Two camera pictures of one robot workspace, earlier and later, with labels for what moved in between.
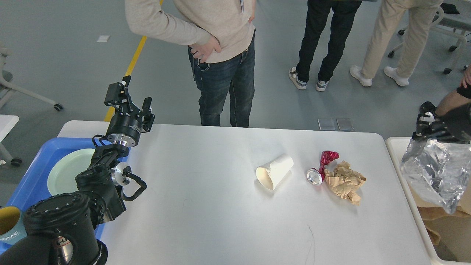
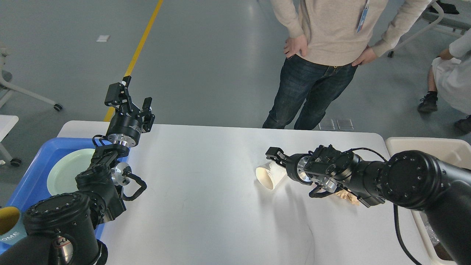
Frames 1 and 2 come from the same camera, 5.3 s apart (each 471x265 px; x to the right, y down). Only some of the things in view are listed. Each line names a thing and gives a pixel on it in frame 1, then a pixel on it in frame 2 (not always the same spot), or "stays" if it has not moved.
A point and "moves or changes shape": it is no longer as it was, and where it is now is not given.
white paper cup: [270, 173] stays
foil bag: [441, 169] moves or changes shape
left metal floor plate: [327, 124] stays
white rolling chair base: [7, 87] stays
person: [222, 48] → [330, 36]
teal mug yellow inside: [12, 227] stays
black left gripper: [125, 130] stays
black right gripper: [457, 120] → [294, 164]
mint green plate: [61, 178] stays
